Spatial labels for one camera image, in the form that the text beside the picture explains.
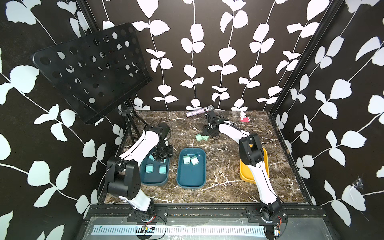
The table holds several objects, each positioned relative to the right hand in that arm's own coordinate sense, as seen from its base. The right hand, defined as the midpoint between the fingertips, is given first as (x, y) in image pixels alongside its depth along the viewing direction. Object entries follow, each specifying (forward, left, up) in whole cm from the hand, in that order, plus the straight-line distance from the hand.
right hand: (203, 130), depth 106 cm
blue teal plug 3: (-30, +24, +1) cm, 39 cm away
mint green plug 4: (-6, -1, 0) cm, 6 cm away
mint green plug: (-23, +11, +1) cm, 25 cm away
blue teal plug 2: (-29, +33, 0) cm, 44 cm away
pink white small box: (+13, -31, -1) cm, 34 cm away
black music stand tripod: (-9, +42, +29) cm, 52 cm away
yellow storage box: (-33, -23, +3) cm, 40 cm away
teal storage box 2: (-31, +30, -2) cm, 43 cm away
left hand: (-25, +20, +8) cm, 33 cm away
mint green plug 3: (-5, +3, -1) cm, 6 cm away
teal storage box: (-27, +8, -2) cm, 28 cm away
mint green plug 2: (-23, +6, 0) cm, 24 cm away
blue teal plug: (-24, +24, 0) cm, 34 cm away
